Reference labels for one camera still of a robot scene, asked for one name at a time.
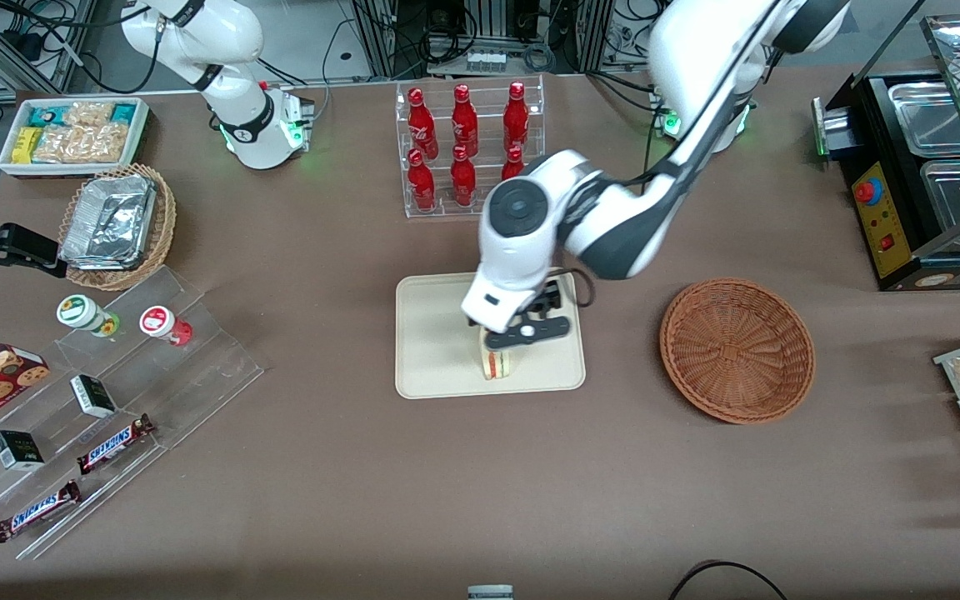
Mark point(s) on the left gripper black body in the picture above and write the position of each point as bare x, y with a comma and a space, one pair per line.
550, 295

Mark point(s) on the layered sandwich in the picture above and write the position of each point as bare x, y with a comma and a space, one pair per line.
495, 365

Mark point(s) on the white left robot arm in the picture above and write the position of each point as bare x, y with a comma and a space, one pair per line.
522, 250

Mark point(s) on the cream plastic serving tray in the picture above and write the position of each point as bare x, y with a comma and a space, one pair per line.
438, 367

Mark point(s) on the wicker basket holding foil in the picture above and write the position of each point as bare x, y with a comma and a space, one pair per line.
165, 225

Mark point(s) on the empty brown wicker basket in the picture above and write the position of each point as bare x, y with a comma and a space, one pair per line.
737, 350

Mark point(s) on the green lid yogurt cup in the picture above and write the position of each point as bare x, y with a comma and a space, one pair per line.
80, 312

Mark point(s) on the aluminium foil container stack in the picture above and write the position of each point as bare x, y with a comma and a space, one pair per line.
109, 221

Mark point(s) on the white plastic snack bin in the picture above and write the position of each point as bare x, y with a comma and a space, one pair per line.
63, 170

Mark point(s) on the yellow snack packet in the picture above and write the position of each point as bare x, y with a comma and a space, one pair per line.
26, 146

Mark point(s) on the clear acrylic bottle rack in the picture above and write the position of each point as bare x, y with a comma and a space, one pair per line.
484, 208

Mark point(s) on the large clear cracker bag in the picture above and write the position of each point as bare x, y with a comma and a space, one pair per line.
80, 143

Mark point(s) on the teal snack packet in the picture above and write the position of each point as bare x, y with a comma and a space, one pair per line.
47, 115
123, 113

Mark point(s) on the red cola bottle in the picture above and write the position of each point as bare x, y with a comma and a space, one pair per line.
422, 123
462, 179
516, 119
512, 167
422, 187
464, 123

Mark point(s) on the red lid yogurt cup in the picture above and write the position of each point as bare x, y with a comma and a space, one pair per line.
159, 323

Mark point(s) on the small clear cracker bag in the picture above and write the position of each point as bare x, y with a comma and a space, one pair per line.
88, 114

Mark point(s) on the small black carton box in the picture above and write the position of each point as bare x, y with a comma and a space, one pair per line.
93, 397
17, 451

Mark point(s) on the Snickers chocolate bar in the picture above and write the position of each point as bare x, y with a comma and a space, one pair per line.
115, 444
37, 511

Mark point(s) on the clear acrylic stepped shelf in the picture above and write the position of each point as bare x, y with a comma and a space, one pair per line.
213, 367

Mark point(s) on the white power strip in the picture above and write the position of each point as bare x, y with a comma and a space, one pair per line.
486, 61

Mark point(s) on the small grey device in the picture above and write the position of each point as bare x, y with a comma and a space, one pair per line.
490, 593

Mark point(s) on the black food warmer cabinet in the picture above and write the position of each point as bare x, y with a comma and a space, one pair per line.
867, 125

